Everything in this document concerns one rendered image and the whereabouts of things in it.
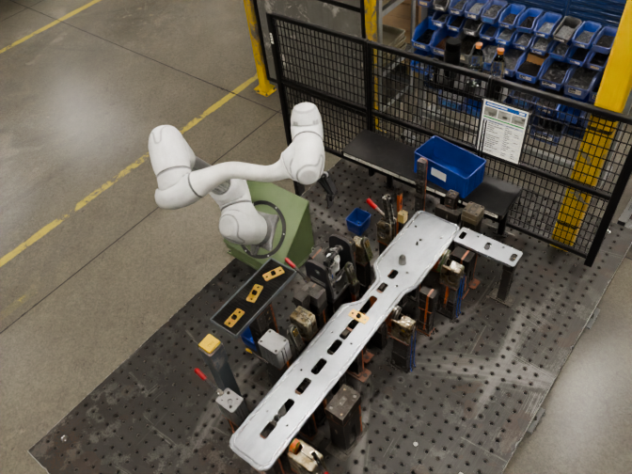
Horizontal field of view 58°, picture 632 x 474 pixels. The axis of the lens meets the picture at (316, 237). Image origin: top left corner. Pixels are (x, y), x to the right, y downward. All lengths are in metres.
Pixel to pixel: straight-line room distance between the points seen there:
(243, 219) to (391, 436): 1.14
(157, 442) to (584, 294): 2.02
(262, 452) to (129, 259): 2.39
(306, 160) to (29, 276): 3.03
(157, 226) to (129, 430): 2.04
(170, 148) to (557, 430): 2.38
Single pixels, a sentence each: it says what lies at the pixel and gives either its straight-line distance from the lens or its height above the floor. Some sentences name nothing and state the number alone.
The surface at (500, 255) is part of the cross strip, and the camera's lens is 2.62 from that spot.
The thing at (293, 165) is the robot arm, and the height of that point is 1.81.
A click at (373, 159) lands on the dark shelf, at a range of 2.99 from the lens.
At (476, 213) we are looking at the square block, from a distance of 2.70.
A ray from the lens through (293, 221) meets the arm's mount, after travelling 2.78.
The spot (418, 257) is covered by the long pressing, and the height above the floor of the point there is 1.00.
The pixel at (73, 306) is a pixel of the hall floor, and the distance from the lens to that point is 4.15.
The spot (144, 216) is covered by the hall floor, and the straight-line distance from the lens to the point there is 4.50.
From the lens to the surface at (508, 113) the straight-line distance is 2.69.
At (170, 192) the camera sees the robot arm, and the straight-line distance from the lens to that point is 2.17.
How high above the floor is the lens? 2.98
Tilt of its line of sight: 48 degrees down
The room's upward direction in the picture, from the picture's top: 8 degrees counter-clockwise
